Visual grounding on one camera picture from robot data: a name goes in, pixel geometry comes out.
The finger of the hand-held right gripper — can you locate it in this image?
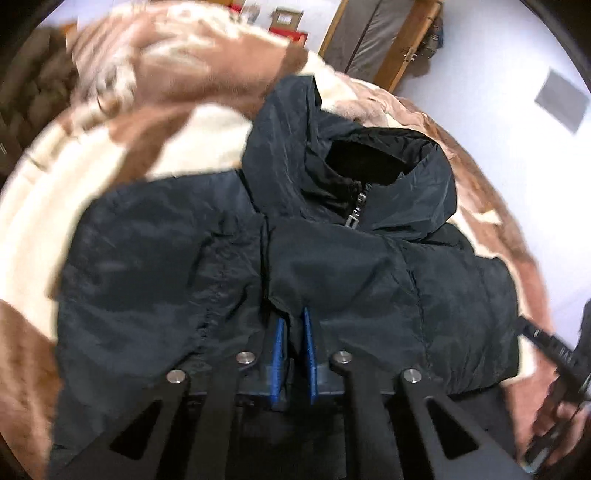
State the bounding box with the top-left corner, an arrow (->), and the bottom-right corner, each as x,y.
517,318 -> 577,363

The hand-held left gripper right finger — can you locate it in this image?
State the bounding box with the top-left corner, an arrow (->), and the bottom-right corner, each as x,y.
299,307 -> 532,480

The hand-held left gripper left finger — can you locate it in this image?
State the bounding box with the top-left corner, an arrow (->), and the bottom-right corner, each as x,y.
48,318 -> 289,480

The dark navy puffer jacket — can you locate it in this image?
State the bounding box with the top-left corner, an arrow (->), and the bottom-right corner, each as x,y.
48,74 -> 532,480

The person's right hand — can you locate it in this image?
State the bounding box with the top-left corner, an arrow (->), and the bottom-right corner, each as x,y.
512,367 -> 591,462

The brown and cream fleece blanket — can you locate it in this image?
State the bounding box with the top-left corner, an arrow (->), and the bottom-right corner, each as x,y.
0,0 -> 561,480

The red box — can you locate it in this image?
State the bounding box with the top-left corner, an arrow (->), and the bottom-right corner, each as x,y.
270,28 -> 308,45

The dark hanging bag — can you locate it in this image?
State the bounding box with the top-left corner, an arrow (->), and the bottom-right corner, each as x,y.
418,9 -> 445,77

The brown jacket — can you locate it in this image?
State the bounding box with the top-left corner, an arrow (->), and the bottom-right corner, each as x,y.
0,25 -> 88,185

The grey wall panel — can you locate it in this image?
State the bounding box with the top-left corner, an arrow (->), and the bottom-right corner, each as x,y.
536,68 -> 585,134

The wooden frame with grey panel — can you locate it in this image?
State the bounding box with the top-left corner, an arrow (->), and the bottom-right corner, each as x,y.
318,0 -> 444,93

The small picture frame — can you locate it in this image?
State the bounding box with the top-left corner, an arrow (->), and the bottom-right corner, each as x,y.
272,7 -> 304,31

